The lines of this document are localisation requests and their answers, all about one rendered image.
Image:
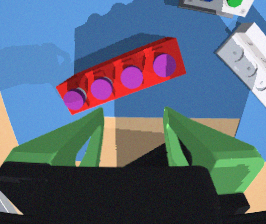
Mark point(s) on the blue bench mat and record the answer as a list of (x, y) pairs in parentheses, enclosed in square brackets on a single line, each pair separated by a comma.
[(45, 42)]

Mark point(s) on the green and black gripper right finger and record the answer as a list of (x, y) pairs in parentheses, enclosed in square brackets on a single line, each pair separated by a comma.
[(232, 163)]

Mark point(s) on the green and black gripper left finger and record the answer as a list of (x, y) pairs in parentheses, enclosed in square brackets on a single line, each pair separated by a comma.
[(60, 146)]

